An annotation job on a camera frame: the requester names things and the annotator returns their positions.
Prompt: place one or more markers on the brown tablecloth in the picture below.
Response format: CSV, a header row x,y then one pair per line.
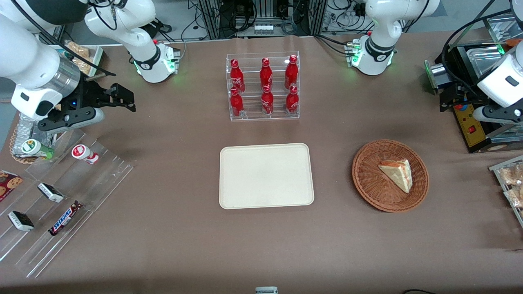
x,y
184,245

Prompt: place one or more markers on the white tray with bread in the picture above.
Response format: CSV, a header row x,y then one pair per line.
x,y
98,54

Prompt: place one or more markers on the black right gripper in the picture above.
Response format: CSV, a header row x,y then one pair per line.
x,y
90,94

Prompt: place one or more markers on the Snickers chocolate bar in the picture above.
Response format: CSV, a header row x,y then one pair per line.
x,y
64,219

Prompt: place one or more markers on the cream plastic tray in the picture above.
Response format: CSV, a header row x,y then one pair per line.
x,y
265,175

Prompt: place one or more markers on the red cola bottle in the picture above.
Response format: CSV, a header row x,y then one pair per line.
x,y
266,73
236,104
292,102
267,102
237,77
291,73

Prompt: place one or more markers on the wrapped bread pack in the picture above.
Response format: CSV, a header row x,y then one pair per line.
x,y
79,51

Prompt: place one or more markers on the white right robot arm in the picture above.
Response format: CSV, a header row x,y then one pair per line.
x,y
32,61

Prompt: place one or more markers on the grey tray with pastries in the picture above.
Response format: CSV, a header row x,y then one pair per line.
x,y
496,171

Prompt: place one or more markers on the clear acrylic stepped shelf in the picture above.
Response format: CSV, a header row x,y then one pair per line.
x,y
94,183

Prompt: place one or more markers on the small brown wicker mat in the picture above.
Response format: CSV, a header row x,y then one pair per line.
x,y
14,148

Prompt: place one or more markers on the white green yogurt bottle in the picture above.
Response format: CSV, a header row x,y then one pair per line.
x,y
34,148

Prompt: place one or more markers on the black appliance yellow panel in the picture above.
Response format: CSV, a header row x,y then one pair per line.
x,y
470,131

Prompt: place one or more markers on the wrapped pastry pack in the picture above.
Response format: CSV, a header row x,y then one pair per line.
x,y
515,197
512,174

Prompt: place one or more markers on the chocolate chip cookie pack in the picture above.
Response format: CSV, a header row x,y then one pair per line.
x,y
8,183

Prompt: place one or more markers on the black white snack bar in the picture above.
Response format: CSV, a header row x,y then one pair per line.
x,y
20,221
51,192

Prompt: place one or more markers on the triangle sandwich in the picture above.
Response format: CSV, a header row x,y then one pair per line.
x,y
398,173

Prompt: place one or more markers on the grey white device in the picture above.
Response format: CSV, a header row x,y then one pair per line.
x,y
266,290

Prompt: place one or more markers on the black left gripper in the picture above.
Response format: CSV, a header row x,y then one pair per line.
x,y
461,92

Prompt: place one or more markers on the brown wicker basket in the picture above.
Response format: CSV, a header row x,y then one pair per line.
x,y
372,183

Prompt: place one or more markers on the white power strip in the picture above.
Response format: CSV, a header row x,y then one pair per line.
x,y
263,29

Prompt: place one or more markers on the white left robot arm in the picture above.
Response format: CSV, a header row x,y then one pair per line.
x,y
380,24

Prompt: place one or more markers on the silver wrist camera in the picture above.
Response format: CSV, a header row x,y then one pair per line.
x,y
436,74

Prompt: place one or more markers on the silver foil packet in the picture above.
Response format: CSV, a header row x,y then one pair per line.
x,y
27,128

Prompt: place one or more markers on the white red yogurt bottle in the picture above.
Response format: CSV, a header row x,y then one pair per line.
x,y
83,153

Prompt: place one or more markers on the aluminium equipment rack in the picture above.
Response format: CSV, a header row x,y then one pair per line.
x,y
229,18

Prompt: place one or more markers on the clear acrylic bottle rack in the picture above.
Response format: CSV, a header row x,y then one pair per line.
x,y
251,102

